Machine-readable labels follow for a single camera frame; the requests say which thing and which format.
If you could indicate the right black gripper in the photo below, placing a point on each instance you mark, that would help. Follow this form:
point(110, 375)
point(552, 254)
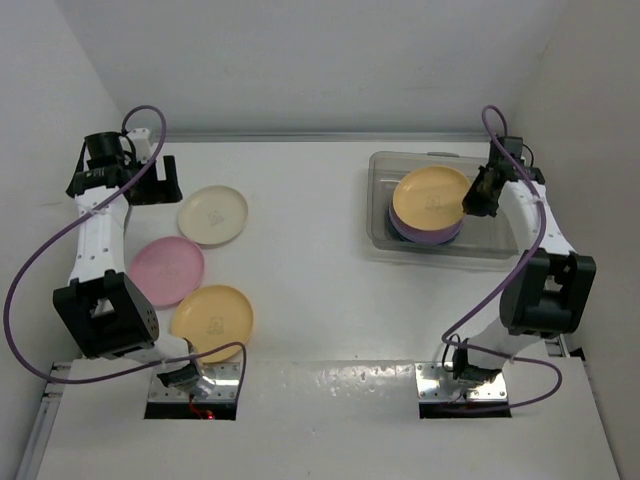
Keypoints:
point(471, 204)

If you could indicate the pink plate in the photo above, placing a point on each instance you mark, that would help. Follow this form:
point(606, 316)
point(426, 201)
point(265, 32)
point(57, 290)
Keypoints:
point(167, 270)

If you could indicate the yellow plate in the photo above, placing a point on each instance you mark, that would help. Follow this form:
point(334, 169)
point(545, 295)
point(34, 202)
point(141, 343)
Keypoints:
point(213, 316)
point(430, 198)

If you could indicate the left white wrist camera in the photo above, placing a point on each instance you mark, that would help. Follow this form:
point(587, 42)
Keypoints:
point(137, 142)

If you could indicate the metal base plate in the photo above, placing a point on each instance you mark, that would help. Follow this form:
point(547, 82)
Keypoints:
point(211, 383)
point(435, 385)

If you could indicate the clear plastic bin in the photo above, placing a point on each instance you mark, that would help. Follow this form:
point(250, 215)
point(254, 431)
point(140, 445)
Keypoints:
point(489, 239)

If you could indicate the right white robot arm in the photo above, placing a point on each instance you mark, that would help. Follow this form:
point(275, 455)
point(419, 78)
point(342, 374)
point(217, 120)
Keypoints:
point(546, 293)

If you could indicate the purple plate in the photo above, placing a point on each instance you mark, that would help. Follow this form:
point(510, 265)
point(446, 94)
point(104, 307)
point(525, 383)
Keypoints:
point(398, 224)
point(430, 237)

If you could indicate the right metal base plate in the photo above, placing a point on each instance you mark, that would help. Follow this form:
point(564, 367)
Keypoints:
point(435, 385)

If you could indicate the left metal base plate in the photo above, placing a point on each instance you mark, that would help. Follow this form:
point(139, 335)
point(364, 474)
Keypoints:
point(211, 383)

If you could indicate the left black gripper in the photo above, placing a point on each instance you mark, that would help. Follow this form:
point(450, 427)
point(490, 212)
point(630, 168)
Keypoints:
point(160, 191)

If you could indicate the cream plate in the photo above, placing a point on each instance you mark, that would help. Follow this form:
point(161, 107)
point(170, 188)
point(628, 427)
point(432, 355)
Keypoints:
point(213, 215)

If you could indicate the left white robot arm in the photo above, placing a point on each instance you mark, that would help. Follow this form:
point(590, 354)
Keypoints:
point(106, 313)

